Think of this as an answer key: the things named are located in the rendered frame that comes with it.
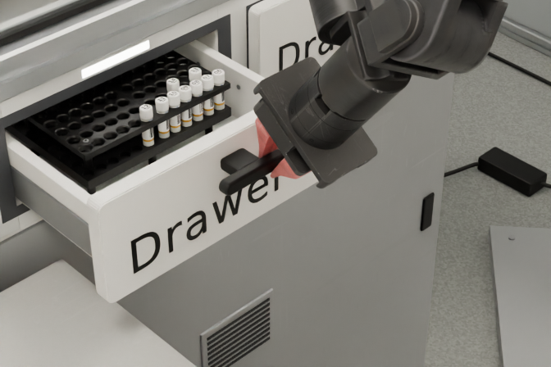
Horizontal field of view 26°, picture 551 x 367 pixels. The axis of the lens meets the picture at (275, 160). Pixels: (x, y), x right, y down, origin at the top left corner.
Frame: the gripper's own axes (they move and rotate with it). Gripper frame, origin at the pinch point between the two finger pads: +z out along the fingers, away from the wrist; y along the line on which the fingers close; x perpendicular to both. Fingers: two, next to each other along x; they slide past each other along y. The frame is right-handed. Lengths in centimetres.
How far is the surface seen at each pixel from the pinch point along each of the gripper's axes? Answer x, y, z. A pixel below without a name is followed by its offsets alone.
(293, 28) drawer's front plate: -19.0, 13.3, 10.8
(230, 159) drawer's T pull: 3.6, 2.1, 0.1
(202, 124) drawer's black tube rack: -2.1, 8.2, 9.8
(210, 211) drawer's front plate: 5.5, -0.4, 4.9
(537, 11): -167, 18, 112
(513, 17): -167, 21, 120
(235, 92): -8.5, 9.9, 11.2
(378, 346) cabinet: -40, -22, 63
